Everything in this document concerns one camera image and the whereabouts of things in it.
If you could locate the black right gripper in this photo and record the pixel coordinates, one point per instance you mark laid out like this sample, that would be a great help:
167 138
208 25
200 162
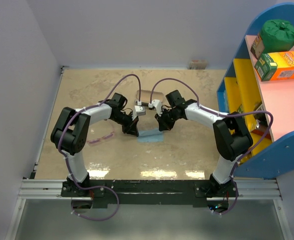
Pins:
163 124

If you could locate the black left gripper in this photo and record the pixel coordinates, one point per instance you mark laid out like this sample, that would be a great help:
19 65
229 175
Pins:
131 128

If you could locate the light blue cleaning cloth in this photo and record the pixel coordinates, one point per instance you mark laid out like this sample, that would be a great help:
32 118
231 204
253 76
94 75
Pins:
150 136

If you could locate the printed glasses case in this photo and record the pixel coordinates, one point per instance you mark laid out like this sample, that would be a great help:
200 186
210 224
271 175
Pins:
145 96

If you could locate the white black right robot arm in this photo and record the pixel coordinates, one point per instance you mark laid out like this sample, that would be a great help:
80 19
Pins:
231 134

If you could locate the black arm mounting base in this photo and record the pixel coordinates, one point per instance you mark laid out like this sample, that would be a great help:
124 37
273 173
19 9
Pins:
196 193

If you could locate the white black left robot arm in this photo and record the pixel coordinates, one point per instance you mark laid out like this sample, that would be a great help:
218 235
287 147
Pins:
71 129

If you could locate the pink transparent sunglasses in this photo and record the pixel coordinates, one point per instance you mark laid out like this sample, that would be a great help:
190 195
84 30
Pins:
100 132

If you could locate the dark foil snack packet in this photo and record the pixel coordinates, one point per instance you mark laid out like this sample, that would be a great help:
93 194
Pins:
260 123

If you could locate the blue pink yellow shelf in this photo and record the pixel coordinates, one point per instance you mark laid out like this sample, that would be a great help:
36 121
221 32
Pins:
277 97

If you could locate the small brown printed box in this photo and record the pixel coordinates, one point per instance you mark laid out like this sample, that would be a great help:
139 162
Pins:
257 47

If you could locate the orange green snack box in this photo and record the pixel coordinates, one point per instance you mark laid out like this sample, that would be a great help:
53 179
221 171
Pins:
275 66

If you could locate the green wrapped package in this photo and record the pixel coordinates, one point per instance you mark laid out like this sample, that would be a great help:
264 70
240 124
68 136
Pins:
277 35

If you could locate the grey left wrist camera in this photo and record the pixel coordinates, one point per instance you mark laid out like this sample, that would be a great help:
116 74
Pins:
139 110

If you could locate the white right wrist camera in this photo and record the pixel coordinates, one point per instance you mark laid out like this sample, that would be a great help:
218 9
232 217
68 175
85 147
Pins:
156 105

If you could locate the aluminium table edge rail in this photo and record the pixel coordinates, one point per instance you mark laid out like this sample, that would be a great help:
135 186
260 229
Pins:
35 166

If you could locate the aluminium front frame rail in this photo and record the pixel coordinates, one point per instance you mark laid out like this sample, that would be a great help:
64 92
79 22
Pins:
245 189

